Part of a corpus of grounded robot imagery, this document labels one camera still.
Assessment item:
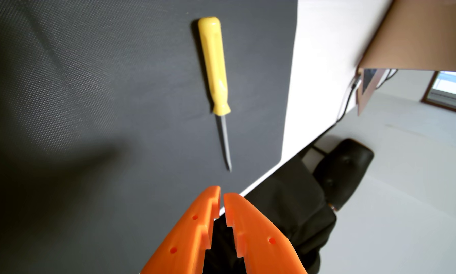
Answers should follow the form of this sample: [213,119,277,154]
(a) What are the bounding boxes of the yellow handled screwdriver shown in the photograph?
[197,17,233,173]

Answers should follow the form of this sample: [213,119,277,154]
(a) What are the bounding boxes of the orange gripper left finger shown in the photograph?
[140,185,222,274]

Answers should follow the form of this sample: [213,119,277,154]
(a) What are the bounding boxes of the brown cardboard box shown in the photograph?
[355,0,456,116]

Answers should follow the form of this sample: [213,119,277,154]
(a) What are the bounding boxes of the dark grey textured mat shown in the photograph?
[0,0,298,274]

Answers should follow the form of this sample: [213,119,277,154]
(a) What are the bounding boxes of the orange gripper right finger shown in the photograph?
[223,193,308,274]

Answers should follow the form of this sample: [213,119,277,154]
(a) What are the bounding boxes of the brown framed window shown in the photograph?
[421,71,456,117]

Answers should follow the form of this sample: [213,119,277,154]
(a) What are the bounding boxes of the black office chair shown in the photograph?
[203,138,375,274]

